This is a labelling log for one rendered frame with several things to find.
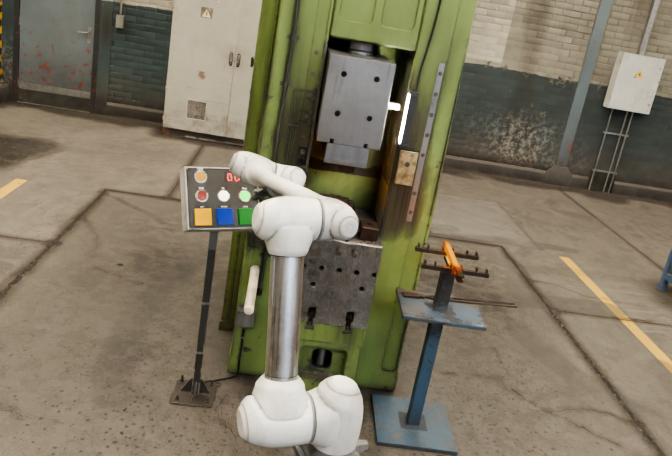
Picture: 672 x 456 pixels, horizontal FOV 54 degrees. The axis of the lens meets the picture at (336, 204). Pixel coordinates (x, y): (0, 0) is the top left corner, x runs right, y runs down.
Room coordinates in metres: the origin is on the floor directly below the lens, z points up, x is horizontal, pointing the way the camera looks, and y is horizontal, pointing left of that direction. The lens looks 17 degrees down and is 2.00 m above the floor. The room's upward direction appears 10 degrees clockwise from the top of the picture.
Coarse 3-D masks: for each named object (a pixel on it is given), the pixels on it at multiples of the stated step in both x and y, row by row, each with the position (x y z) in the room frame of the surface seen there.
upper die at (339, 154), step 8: (328, 144) 2.96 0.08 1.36; (336, 144) 2.96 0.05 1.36; (328, 152) 2.96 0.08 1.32; (336, 152) 2.96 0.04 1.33; (344, 152) 2.97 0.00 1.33; (352, 152) 2.97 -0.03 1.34; (360, 152) 2.98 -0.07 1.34; (368, 152) 2.98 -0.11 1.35; (328, 160) 2.96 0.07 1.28; (336, 160) 2.97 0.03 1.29; (344, 160) 2.97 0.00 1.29; (352, 160) 2.97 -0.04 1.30; (360, 160) 2.98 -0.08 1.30
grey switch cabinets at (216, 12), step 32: (192, 0) 8.06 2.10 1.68; (224, 0) 8.08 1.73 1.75; (256, 0) 8.11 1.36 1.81; (192, 32) 8.06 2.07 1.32; (224, 32) 8.09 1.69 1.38; (256, 32) 8.12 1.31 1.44; (192, 64) 8.06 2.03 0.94; (224, 64) 8.09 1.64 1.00; (192, 96) 8.06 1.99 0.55; (224, 96) 8.09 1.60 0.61; (192, 128) 8.07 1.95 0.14; (224, 128) 8.10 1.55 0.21
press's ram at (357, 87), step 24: (336, 48) 3.30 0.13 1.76; (336, 72) 2.96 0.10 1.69; (360, 72) 2.97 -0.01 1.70; (384, 72) 2.98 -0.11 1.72; (336, 96) 2.96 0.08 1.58; (360, 96) 2.97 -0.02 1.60; (384, 96) 2.98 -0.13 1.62; (336, 120) 2.96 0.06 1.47; (360, 120) 2.97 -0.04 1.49; (384, 120) 2.98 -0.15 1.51; (360, 144) 2.98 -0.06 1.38
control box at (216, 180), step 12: (192, 168) 2.74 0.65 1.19; (204, 168) 2.77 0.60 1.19; (216, 168) 2.80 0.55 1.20; (228, 168) 2.83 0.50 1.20; (180, 180) 2.76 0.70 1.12; (192, 180) 2.72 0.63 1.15; (204, 180) 2.74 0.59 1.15; (216, 180) 2.77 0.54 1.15; (240, 180) 2.83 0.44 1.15; (192, 192) 2.69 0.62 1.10; (216, 192) 2.75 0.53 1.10; (228, 192) 2.78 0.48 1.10; (240, 192) 2.81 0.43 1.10; (192, 204) 2.67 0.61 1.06; (204, 204) 2.70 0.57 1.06; (216, 204) 2.72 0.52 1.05; (228, 204) 2.75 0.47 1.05; (240, 204) 2.78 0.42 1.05; (252, 204) 2.81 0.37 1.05; (192, 216) 2.64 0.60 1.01; (216, 216) 2.70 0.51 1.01; (192, 228) 2.62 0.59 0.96; (204, 228) 2.65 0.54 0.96; (216, 228) 2.68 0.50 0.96; (228, 228) 2.70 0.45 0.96; (240, 228) 2.73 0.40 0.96; (252, 228) 2.76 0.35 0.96
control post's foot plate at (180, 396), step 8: (176, 384) 2.87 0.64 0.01; (184, 384) 2.88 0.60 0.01; (200, 384) 2.83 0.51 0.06; (208, 384) 2.92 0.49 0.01; (216, 384) 2.95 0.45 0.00; (176, 392) 2.81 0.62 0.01; (184, 392) 2.82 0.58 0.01; (200, 392) 2.83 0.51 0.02; (208, 392) 2.83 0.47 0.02; (176, 400) 2.74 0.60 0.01; (184, 400) 2.75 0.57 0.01; (192, 400) 2.76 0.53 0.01; (200, 400) 2.77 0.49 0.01; (208, 400) 2.76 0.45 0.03
